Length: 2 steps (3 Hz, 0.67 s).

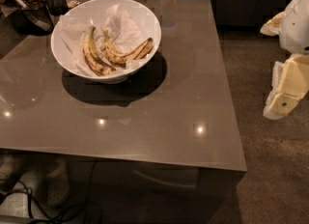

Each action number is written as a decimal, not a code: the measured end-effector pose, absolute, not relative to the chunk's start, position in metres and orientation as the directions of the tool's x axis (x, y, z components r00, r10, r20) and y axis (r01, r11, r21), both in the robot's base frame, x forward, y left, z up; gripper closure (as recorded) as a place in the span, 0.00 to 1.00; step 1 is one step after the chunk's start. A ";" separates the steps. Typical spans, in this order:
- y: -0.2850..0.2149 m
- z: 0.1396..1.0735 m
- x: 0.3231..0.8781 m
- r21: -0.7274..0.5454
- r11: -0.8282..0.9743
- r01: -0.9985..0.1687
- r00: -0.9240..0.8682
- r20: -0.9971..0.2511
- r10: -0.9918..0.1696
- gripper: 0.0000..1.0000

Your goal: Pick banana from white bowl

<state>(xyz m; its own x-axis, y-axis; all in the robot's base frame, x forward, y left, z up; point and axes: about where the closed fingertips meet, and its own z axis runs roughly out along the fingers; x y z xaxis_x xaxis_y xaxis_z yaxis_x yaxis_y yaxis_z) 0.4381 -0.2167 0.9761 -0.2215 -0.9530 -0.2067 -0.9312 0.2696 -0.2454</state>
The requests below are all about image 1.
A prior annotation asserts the left spotted banana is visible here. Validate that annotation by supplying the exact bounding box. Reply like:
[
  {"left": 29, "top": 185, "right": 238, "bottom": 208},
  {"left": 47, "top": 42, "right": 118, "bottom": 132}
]
[{"left": 82, "top": 26, "right": 116, "bottom": 76}]

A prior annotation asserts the spotted banana bunch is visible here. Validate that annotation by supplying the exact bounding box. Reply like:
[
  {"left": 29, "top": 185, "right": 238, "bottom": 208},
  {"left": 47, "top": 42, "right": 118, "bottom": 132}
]
[{"left": 102, "top": 29, "right": 154, "bottom": 67}]

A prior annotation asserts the white perforated clog shoe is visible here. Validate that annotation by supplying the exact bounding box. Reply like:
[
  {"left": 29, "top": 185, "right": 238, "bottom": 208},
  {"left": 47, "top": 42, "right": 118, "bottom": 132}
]
[{"left": 45, "top": 158, "right": 70, "bottom": 208}]

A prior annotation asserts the black mesh basket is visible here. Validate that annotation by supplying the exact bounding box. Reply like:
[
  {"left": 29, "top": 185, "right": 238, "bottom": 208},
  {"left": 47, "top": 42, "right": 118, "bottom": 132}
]
[{"left": 0, "top": 0, "right": 55, "bottom": 37}]

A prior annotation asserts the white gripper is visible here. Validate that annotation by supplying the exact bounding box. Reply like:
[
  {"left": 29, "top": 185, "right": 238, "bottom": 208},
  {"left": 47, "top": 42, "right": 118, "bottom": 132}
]
[{"left": 260, "top": 0, "right": 309, "bottom": 120}]

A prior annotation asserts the black floor cable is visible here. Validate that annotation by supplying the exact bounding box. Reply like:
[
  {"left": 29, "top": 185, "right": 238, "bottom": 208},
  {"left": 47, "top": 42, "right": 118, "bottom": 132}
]
[{"left": 0, "top": 161, "right": 98, "bottom": 224}]

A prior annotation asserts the white paper liner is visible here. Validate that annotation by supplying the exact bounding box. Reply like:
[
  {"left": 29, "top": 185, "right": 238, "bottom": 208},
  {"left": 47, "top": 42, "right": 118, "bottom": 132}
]
[{"left": 59, "top": 3, "right": 153, "bottom": 78}]

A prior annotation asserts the white ceramic bowl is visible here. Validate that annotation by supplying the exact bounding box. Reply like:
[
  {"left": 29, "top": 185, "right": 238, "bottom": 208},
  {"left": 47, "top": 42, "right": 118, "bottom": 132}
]
[{"left": 50, "top": 0, "right": 162, "bottom": 85}]

